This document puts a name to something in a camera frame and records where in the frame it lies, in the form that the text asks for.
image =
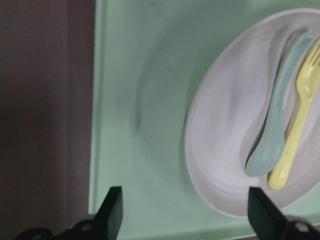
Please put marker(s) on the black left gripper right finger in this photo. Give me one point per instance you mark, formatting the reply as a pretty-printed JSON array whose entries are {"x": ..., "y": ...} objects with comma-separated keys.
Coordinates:
[{"x": 269, "y": 223}]

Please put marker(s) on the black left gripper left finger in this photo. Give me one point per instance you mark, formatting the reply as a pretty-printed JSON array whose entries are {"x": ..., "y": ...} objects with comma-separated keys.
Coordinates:
[{"x": 105, "y": 225}]

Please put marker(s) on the white round plate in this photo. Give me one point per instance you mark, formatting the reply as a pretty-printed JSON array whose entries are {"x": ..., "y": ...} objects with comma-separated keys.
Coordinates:
[{"x": 228, "y": 111}]

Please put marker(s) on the yellow plastic fork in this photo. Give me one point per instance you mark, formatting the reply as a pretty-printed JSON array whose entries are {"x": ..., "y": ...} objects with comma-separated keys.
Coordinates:
[{"x": 306, "y": 84}]

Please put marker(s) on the teal plastic spoon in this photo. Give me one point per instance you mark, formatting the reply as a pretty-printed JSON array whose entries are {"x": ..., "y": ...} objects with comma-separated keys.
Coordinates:
[{"x": 270, "y": 146}]

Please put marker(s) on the light green tray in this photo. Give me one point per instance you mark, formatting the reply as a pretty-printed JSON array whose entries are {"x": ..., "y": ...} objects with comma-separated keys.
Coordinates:
[{"x": 149, "y": 58}]

